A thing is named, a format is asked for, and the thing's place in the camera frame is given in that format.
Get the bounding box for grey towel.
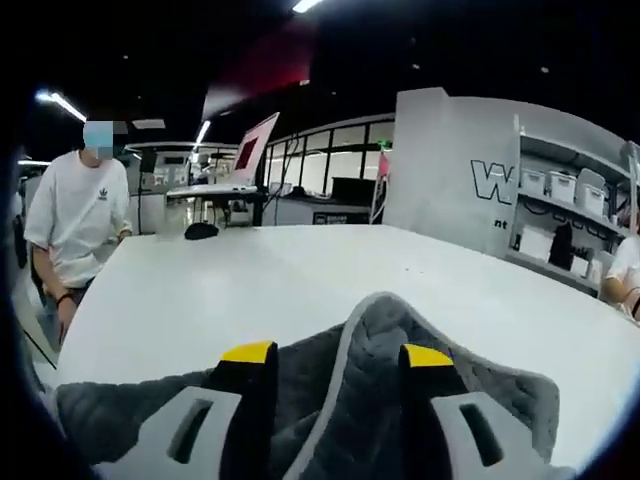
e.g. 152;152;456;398
54;292;560;480

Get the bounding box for black pouch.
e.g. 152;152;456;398
183;222;222;241

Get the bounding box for white cardboard box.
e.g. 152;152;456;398
519;225;552;262

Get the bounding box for black hanging bag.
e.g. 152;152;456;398
548;222;574;269

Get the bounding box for grey standing desk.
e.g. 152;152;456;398
166;183;267;227

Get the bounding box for white storage shelf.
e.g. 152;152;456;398
504;113;640;297

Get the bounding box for grey low cabinet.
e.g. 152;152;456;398
263;195;384;227

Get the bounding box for white lettered partition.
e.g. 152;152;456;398
382;87;522;259

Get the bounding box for row of white storage bins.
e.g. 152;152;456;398
519;167;631;221

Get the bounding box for large tilted display screen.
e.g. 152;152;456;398
231;112;281;188

